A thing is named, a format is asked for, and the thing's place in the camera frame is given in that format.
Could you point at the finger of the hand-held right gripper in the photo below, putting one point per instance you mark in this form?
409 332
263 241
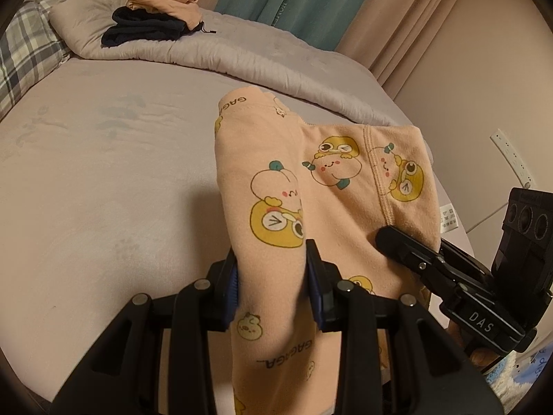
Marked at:
464 261
406 246

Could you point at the dark folded clothes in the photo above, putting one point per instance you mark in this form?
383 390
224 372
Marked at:
142 26

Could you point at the person's right hand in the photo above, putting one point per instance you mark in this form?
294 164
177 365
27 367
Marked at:
479 356

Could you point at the grey-pink quilt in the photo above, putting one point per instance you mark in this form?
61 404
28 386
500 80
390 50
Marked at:
268 52

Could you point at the plaid pillow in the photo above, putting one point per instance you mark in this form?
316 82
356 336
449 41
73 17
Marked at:
30 47

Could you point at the teal curtain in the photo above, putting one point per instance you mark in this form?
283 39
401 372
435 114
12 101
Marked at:
298 0

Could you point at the person's right forearm fluffy sleeve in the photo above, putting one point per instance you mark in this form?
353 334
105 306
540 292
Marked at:
518 380

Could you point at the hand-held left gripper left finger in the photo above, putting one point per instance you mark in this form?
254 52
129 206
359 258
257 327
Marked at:
231 286

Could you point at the orange cartoon print pants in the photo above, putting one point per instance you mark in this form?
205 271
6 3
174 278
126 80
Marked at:
268 190

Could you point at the pink bed sheet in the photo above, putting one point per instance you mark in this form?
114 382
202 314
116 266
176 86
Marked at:
108 181

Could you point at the white power strip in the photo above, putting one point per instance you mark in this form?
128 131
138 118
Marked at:
512 158

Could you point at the folded orange garment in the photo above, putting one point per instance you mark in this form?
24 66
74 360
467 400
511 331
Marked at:
164 2

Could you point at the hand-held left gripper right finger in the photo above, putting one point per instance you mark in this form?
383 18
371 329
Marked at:
313 286

